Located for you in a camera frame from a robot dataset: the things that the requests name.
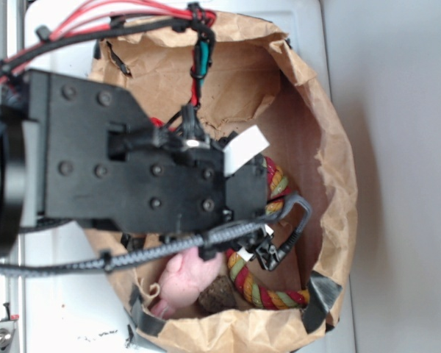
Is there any black tape strip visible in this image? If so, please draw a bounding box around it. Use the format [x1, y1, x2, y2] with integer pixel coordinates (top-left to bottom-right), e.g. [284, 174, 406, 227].
[126, 284, 166, 352]
[302, 271, 343, 334]

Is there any black tape strip left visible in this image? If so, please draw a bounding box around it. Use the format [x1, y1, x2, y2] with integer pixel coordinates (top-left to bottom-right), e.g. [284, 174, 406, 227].
[126, 284, 166, 352]

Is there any red wire bundle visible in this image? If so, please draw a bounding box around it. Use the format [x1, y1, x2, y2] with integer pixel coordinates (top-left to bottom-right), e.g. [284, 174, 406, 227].
[0, 0, 218, 107]

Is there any white paper tag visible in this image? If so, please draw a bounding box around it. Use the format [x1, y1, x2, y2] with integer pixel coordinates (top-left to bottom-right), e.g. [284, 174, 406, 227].
[223, 125, 270, 177]

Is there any brown fuzzy ball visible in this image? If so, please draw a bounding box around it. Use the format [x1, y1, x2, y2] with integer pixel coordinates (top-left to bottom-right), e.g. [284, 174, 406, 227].
[198, 276, 237, 313]

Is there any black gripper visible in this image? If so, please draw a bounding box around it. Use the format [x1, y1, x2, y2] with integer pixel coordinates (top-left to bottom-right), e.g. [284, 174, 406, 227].
[21, 70, 267, 234]

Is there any aluminium extrusion rail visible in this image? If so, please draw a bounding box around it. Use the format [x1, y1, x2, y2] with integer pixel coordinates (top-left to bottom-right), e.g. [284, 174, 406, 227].
[0, 1, 28, 352]

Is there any black tape strip right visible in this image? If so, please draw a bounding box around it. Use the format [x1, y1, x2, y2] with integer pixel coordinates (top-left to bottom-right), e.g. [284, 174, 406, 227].
[302, 271, 343, 334]

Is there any brown paper bag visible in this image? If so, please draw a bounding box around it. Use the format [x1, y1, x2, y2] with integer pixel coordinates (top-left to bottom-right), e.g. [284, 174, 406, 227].
[109, 12, 358, 352]

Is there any pink plush toy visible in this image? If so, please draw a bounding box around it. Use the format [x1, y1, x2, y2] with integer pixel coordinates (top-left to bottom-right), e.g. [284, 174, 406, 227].
[151, 247, 223, 319]

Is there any grey braided sleeved cable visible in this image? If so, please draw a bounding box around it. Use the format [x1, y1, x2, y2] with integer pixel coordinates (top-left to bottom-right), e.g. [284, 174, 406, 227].
[0, 193, 313, 282]

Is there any multicolored braided rope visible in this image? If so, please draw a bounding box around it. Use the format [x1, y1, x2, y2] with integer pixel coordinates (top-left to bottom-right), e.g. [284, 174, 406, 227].
[226, 156, 312, 310]

